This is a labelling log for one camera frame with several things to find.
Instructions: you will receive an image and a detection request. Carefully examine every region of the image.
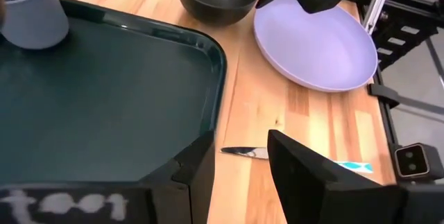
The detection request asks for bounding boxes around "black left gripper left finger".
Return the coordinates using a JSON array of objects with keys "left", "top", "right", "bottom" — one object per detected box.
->
[{"left": 0, "top": 130, "right": 216, "bottom": 224}]

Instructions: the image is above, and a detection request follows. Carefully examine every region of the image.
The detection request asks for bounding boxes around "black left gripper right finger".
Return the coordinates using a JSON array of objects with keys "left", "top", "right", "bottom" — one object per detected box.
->
[{"left": 266, "top": 129, "right": 444, "bottom": 224}]

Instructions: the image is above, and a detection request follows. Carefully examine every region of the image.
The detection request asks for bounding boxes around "lilac plate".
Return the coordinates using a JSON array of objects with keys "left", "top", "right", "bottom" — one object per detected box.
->
[{"left": 253, "top": 0, "right": 379, "bottom": 93}]

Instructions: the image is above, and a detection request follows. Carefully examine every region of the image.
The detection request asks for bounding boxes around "black bowl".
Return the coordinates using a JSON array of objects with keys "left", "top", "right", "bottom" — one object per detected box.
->
[{"left": 174, "top": 0, "right": 262, "bottom": 27}]

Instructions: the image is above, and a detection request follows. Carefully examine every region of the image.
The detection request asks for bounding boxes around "dark green serving tray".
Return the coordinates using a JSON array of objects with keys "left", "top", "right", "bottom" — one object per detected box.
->
[{"left": 0, "top": 0, "right": 228, "bottom": 187}]

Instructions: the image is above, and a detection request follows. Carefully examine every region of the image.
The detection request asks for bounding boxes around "silver aluminium strut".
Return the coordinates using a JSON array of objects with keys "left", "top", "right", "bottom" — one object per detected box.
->
[{"left": 362, "top": 0, "right": 396, "bottom": 34}]

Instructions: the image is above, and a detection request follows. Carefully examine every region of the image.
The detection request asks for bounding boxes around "black slotted mounting plate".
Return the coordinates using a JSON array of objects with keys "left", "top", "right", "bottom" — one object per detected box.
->
[{"left": 369, "top": 8, "right": 440, "bottom": 71}]

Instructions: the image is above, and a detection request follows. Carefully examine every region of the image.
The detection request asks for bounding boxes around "grey-blue plastic cup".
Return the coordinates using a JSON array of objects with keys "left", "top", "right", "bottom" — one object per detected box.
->
[{"left": 0, "top": 0, "right": 69, "bottom": 50}]

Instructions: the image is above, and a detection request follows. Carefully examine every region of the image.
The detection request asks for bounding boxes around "knife with teal patterned handle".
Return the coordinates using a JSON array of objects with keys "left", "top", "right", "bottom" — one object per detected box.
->
[{"left": 220, "top": 146, "right": 375, "bottom": 174}]

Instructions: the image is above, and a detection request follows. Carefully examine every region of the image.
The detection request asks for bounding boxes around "black table frame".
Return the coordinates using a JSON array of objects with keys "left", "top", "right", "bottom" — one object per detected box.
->
[{"left": 334, "top": 0, "right": 444, "bottom": 183}]

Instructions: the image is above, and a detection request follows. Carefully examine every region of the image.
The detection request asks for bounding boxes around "small black table-level camera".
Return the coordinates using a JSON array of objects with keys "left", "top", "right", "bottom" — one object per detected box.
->
[{"left": 394, "top": 143, "right": 444, "bottom": 180}]

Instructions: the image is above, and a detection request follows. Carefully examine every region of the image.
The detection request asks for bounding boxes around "black table edge bracket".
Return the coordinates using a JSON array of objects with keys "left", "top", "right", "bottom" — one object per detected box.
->
[{"left": 368, "top": 83, "right": 400, "bottom": 110}]

